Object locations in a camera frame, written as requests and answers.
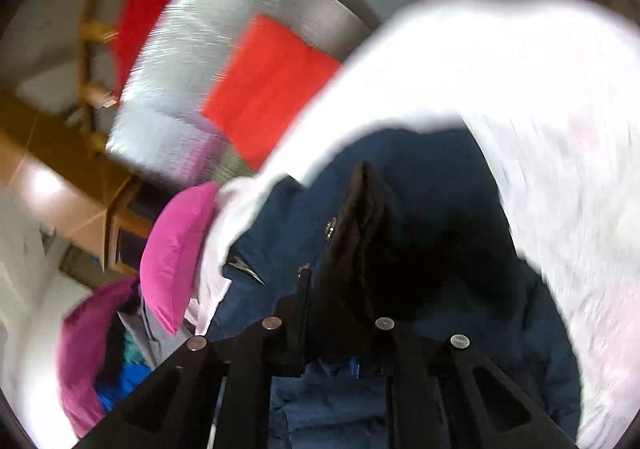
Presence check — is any navy blue puffer jacket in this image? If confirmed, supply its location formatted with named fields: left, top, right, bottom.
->
left=207, top=128, right=582, bottom=448

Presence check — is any grey garment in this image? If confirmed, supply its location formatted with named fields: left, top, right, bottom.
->
left=117, top=301, right=192, bottom=369

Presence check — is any blue garment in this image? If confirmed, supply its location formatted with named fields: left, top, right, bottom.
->
left=94, top=362, right=152, bottom=413

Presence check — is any magenta velvet garment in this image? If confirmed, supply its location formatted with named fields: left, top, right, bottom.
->
left=56, top=277, right=139, bottom=438

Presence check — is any magenta pillow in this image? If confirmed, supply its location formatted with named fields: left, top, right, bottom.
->
left=140, top=182, right=217, bottom=336

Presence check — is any silver foil insulation panel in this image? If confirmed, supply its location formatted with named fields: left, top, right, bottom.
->
left=105, top=0, right=370, bottom=188

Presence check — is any wooden stair railing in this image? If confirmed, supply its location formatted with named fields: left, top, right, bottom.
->
left=77, top=0, right=119, bottom=154

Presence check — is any white pink bed blanket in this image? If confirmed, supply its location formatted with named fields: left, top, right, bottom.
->
left=195, top=0, right=639, bottom=448

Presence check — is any red orange pillow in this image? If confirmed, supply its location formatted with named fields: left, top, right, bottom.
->
left=202, top=15, right=341, bottom=171

